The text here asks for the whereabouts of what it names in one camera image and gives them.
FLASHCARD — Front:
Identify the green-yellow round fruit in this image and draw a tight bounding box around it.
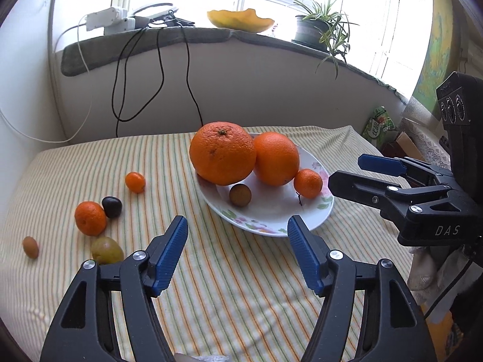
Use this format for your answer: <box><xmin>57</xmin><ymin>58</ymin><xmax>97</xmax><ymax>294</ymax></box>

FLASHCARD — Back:
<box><xmin>91</xmin><ymin>237</ymin><xmax>124</xmax><ymax>265</ymax></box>

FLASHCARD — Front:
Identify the small brown longan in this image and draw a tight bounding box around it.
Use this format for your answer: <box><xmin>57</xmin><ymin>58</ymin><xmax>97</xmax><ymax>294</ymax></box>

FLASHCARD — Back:
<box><xmin>22</xmin><ymin>236</ymin><xmax>39</xmax><ymax>260</ymax></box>

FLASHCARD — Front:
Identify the cardboard box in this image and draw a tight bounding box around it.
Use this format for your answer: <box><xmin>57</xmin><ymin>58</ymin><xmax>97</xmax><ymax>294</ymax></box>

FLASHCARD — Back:
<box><xmin>381</xmin><ymin>132</ymin><xmax>425</xmax><ymax>161</ymax></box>

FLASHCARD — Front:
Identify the green snack packet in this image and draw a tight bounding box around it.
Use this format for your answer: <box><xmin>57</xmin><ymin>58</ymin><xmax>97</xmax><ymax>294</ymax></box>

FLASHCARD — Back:
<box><xmin>362</xmin><ymin>106</ymin><xmax>397</xmax><ymax>149</ymax></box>

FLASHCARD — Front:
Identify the small tangerine on plate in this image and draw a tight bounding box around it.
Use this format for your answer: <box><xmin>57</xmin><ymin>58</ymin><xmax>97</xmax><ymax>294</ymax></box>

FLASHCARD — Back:
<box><xmin>294</xmin><ymin>168</ymin><xmax>323</xmax><ymax>199</ymax></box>

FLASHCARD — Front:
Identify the medium orange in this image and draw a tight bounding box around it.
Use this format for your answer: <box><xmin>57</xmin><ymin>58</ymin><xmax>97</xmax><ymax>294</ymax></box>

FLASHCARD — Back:
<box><xmin>254</xmin><ymin>132</ymin><xmax>300</xmax><ymax>186</ymax></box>

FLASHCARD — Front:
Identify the white floral plate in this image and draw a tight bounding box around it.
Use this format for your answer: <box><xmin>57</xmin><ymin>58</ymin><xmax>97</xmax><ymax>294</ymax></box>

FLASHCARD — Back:
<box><xmin>197</xmin><ymin>146</ymin><xmax>334</xmax><ymax>238</ymax></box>

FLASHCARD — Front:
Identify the dark plum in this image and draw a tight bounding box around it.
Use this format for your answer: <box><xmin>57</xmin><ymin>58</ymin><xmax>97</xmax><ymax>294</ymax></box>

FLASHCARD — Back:
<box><xmin>101</xmin><ymin>196</ymin><xmax>123</xmax><ymax>219</ymax></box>

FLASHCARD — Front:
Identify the potted spider plant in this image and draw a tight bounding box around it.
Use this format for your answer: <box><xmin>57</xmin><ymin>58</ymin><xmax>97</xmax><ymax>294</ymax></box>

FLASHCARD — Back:
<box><xmin>289</xmin><ymin>0</ymin><xmax>357</xmax><ymax>79</ymax></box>

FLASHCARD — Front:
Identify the brown longan on plate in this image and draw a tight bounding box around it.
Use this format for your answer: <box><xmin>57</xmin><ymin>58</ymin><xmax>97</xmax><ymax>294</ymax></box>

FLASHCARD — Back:
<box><xmin>229</xmin><ymin>184</ymin><xmax>252</xmax><ymax>208</ymax></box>

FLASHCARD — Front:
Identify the small orange kumquat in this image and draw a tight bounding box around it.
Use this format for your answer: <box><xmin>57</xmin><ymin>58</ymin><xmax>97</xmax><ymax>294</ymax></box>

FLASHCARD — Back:
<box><xmin>124</xmin><ymin>172</ymin><xmax>146</xmax><ymax>194</ymax></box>

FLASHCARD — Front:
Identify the large orange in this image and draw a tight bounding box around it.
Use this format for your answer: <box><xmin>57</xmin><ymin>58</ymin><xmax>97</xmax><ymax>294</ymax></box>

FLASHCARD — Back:
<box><xmin>189</xmin><ymin>122</ymin><xmax>256</xmax><ymax>186</ymax></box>

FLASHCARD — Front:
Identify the yellow bowl on sill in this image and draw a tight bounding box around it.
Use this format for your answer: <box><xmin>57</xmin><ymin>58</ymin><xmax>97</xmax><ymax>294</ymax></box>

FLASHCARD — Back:
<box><xmin>207</xmin><ymin>8</ymin><xmax>274</xmax><ymax>33</ymax></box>

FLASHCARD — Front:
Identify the grey sill mat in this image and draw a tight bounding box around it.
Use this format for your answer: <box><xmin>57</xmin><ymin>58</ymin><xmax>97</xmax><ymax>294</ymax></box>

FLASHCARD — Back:
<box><xmin>59</xmin><ymin>26</ymin><xmax>409</xmax><ymax>103</ymax></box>

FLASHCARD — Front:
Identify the white power strip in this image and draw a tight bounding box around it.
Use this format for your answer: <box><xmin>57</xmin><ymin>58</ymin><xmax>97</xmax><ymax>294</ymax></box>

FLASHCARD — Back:
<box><xmin>85</xmin><ymin>7</ymin><xmax>136</xmax><ymax>35</ymax></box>

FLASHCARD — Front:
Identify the black camera box right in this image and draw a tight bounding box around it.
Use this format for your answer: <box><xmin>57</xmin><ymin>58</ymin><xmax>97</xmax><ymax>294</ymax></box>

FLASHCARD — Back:
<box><xmin>436</xmin><ymin>71</ymin><xmax>482</xmax><ymax>201</ymax></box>

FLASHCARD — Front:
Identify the wall map poster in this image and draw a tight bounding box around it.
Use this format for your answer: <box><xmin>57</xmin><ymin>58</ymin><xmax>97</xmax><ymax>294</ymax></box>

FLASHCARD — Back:
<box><xmin>413</xmin><ymin>0</ymin><xmax>453</xmax><ymax>113</ymax></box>

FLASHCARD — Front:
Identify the black cable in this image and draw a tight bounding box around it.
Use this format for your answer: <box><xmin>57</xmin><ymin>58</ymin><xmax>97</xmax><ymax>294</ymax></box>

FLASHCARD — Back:
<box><xmin>111</xmin><ymin>25</ymin><xmax>166</xmax><ymax>138</ymax></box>
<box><xmin>173</xmin><ymin>16</ymin><xmax>205</xmax><ymax>129</ymax></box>

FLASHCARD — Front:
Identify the white cable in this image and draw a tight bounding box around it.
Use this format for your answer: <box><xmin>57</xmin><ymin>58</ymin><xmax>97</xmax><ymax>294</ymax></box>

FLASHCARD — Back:
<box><xmin>0</xmin><ymin>14</ymin><xmax>94</xmax><ymax>145</ymax></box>

